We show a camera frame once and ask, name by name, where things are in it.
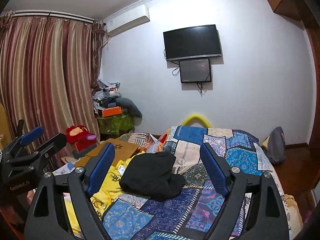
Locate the large black wall television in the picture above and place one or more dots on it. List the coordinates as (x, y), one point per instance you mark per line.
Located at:
(192, 43)

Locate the blue patchwork bed quilt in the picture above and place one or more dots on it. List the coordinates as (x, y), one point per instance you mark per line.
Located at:
(254, 209)

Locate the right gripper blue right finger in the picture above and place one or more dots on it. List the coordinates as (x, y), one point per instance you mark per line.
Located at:
(217, 169)

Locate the small black wall monitor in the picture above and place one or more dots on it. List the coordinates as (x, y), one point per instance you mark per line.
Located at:
(195, 71)

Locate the pile of papers and clutter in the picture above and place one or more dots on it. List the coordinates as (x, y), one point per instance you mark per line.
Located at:
(105, 95)

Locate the grey purple backpack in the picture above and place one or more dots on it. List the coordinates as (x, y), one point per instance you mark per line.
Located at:
(274, 146)

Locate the yellow duck fleece garment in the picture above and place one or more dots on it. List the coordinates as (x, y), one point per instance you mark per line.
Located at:
(109, 192)

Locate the striped red gold curtain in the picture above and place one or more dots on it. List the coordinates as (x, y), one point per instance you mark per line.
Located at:
(49, 71)

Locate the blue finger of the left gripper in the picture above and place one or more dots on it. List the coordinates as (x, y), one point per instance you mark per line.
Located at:
(51, 147)
(31, 136)

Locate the brown cardboard paw box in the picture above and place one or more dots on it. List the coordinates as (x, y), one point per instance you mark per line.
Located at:
(116, 150)

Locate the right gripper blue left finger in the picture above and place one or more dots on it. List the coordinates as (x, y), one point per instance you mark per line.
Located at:
(96, 171)

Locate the red plush toy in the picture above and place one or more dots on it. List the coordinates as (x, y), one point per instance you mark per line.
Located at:
(80, 137)

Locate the yellow foam tube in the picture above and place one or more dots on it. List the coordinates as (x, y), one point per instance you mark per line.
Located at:
(196, 118)

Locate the white wall air conditioner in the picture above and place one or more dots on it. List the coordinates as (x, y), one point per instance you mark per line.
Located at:
(125, 19)

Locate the black hooded sweatshirt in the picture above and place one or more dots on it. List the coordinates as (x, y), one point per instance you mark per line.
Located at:
(150, 175)

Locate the orange box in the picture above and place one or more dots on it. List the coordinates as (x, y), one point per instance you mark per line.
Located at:
(111, 111)

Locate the striped patchwork pillow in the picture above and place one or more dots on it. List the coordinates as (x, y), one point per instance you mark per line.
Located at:
(143, 140)

